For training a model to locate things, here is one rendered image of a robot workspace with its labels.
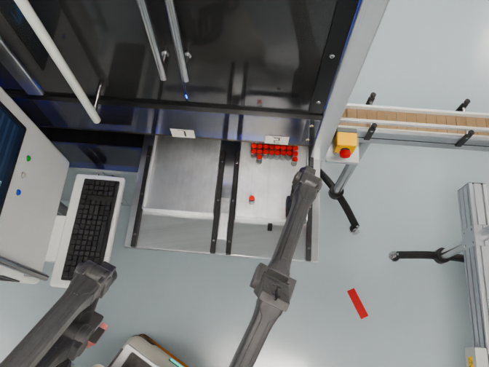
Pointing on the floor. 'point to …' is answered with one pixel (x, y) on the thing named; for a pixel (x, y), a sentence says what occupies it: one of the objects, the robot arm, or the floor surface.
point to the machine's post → (348, 71)
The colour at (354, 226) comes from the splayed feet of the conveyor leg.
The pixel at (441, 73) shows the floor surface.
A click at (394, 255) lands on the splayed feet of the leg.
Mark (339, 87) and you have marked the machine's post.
